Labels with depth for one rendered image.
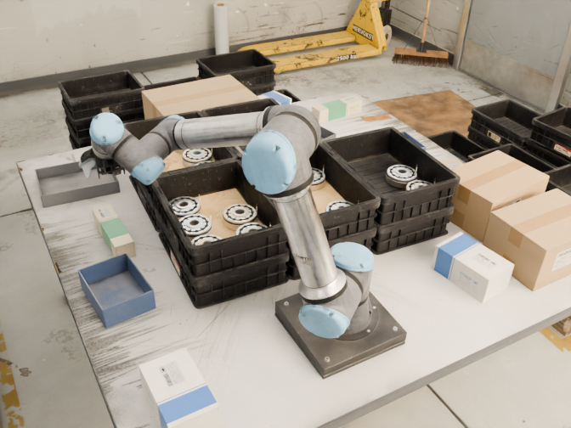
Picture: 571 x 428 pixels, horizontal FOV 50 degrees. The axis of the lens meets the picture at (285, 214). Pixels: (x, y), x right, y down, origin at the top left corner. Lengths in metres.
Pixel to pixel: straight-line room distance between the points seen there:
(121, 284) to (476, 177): 1.21
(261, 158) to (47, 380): 1.66
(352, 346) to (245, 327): 0.31
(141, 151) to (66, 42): 3.60
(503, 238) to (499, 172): 0.31
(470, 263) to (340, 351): 0.51
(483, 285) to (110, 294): 1.08
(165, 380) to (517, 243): 1.11
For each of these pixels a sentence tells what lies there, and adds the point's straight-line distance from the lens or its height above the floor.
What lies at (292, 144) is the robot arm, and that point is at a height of 1.34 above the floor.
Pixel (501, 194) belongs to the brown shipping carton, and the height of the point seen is 0.86.
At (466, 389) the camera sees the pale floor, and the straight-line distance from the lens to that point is 2.60.
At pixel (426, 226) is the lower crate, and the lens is 2.04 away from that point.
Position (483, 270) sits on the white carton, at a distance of 1.87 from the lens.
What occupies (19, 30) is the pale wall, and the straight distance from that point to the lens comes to 4.97.
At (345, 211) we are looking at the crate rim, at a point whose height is 0.93.
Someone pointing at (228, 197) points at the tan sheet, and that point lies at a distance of 1.99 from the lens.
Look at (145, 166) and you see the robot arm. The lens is 1.47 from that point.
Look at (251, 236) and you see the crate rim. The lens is 1.66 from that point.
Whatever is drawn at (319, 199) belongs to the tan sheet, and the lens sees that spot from 1.99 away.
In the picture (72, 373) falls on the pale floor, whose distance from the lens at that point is 2.64.
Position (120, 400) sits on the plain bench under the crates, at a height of 0.70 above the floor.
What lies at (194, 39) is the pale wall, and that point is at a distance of 5.33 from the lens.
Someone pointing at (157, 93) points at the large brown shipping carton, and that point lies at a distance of 2.57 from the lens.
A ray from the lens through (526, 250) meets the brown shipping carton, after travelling 1.95.
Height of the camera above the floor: 1.93
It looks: 35 degrees down
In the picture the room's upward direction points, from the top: 2 degrees clockwise
